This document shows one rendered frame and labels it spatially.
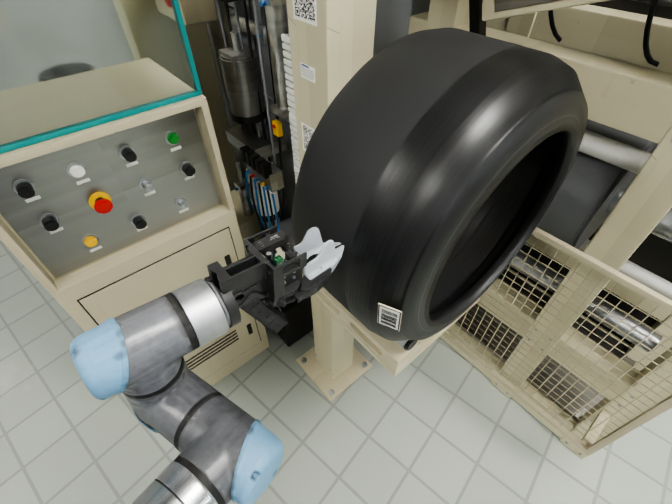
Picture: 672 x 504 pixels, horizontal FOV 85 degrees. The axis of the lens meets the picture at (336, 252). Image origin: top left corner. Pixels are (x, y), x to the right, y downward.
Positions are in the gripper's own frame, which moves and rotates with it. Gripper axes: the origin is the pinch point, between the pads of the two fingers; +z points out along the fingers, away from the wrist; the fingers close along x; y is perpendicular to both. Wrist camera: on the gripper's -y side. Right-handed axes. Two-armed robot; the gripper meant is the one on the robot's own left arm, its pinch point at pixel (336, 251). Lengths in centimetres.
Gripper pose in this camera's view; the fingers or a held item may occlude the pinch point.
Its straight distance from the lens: 57.8
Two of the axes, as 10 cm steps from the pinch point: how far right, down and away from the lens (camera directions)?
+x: -6.5, -5.5, 5.2
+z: 7.6, -4.0, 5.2
